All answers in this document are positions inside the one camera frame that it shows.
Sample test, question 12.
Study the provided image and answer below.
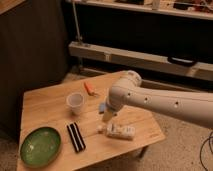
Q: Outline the white plastic bottle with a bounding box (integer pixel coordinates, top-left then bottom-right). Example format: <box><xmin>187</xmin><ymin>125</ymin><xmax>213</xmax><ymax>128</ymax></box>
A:
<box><xmin>106</xmin><ymin>123</ymin><xmax>135</xmax><ymax>140</ymax></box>

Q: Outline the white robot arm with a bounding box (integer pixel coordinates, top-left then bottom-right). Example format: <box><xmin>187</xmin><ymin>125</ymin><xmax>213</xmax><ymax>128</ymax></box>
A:
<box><xmin>102</xmin><ymin>70</ymin><xmax>213</xmax><ymax>129</ymax></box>

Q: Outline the small blue object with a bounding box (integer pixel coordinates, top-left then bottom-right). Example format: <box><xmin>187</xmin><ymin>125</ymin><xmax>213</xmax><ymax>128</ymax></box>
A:
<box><xmin>99</xmin><ymin>103</ymin><xmax>106</xmax><ymax>114</ymax></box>

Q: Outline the small white ball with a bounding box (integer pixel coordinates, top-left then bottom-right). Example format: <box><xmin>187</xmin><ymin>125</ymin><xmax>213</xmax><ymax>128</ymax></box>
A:
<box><xmin>97</xmin><ymin>125</ymin><xmax>104</xmax><ymax>133</ymax></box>

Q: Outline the orange carrot toy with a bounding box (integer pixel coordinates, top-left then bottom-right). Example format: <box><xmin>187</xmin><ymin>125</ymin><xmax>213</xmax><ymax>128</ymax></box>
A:
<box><xmin>84</xmin><ymin>82</ymin><xmax>98</xmax><ymax>96</ymax></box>

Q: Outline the translucent plastic cup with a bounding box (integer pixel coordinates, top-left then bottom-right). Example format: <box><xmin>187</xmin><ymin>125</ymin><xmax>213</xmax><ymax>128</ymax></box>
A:
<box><xmin>66</xmin><ymin>92</ymin><xmax>85</xmax><ymax>115</ymax></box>

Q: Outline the black striped rectangular block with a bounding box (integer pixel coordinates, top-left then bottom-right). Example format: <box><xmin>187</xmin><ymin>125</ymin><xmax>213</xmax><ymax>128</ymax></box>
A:
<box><xmin>67</xmin><ymin>123</ymin><xmax>86</xmax><ymax>153</ymax></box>

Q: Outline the green round plate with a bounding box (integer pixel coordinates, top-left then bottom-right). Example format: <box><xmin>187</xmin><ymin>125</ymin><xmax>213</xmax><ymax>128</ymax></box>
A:
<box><xmin>20</xmin><ymin>127</ymin><xmax>61</xmax><ymax>168</ymax></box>

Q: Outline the long white case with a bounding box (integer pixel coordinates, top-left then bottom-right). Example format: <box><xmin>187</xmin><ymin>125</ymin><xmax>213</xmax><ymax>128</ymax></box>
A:
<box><xmin>68</xmin><ymin>41</ymin><xmax>213</xmax><ymax>81</ymax></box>

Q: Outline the metal vertical pole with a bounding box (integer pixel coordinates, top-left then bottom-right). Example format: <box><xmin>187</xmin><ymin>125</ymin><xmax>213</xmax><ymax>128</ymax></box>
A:
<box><xmin>72</xmin><ymin>0</ymin><xmax>82</xmax><ymax>44</ymax></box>

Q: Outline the white shelf board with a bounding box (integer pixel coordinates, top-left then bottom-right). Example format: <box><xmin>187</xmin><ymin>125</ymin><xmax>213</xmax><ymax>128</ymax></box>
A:
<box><xmin>75</xmin><ymin>0</ymin><xmax>213</xmax><ymax>21</ymax></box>

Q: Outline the black case handle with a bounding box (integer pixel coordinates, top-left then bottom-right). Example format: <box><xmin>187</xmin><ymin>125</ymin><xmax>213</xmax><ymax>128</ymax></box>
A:
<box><xmin>167</xmin><ymin>57</ymin><xmax>197</xmax><ymax>67</ymax></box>

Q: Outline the black cable on floor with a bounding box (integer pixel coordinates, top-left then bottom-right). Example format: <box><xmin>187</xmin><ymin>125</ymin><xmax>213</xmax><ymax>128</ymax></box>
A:
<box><xmin>199</xmin><ymin>130</ymin><xmax>213</xmax><ymax>171</ymax></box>

